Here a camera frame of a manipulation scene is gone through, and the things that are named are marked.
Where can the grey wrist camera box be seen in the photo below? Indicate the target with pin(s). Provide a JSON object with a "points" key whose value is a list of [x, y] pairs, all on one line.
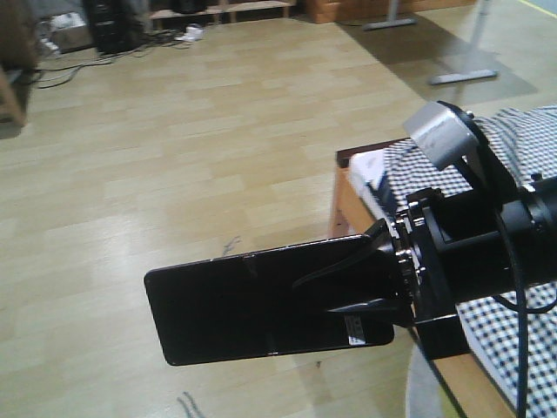
{"points": [[440, 131]]}

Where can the black smartphone with pink frame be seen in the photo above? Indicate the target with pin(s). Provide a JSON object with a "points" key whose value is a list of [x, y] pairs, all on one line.
{"points": [[243, 306]]}

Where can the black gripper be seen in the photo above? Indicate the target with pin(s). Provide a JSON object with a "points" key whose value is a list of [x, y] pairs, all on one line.
{"points": [[467, 247]]}

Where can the black white checkered duvet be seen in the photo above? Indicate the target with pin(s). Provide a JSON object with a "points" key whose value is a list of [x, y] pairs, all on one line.
{"points": [[525, 142]]}

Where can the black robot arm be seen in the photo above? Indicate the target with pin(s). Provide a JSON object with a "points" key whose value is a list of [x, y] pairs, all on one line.
{"points": [[538, 247]]}

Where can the white sneaker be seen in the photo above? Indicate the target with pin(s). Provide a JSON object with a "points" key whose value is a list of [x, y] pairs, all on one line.
{"points": [[193, 33]]}

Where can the black computer tower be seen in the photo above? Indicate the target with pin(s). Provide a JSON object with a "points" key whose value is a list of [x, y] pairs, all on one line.
{"points": [[113, 25]]}

